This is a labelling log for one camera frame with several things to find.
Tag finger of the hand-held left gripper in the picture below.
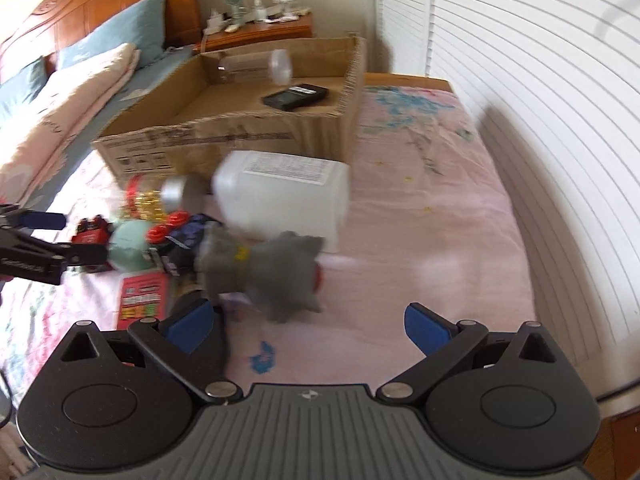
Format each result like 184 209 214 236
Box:
0 203 67 231
0 232 108 267

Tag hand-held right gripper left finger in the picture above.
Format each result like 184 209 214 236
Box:
60 297 241 403

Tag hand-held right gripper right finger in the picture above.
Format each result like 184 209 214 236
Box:
375 302 573 403

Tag red and green block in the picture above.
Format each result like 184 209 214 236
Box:
71 216 112 273

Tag mint green round toy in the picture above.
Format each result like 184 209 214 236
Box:
109 220 158 271

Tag pink card box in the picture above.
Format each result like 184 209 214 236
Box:
117 270 171 321

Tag black fidget cube red buttons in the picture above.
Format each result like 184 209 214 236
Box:
147 210 221 278

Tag grey plush toy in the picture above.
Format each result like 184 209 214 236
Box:
195 225 326 323

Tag capsule bottle with silver lid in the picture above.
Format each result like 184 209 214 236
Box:
122 172 211 222

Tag white plastic jug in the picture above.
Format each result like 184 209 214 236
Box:
212 150 351 253

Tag cardboard box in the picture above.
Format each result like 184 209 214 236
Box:
91 35 368 186

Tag pink quilt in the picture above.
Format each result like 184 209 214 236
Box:
0 42 141 201

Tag pink floral bedsheet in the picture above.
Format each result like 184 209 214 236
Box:
0 85 541 411

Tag small blue pillow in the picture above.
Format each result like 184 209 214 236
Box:
0 57 48 121

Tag large blue pillow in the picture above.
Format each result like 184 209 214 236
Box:
55 0 168 71

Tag wooden headboard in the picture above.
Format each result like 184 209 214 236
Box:
0 0 196 86

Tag white louvred closet door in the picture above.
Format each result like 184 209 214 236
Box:
375 0 436 78
427 0 640 396

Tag flat black device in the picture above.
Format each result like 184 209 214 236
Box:
262 84 328 109

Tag clear plastic jar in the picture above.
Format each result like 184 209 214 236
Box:
217 49 293 85

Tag wooden nightstand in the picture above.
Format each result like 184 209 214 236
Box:
200 12 316 53

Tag wooden bed frame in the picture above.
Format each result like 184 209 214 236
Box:
365 72 453 93

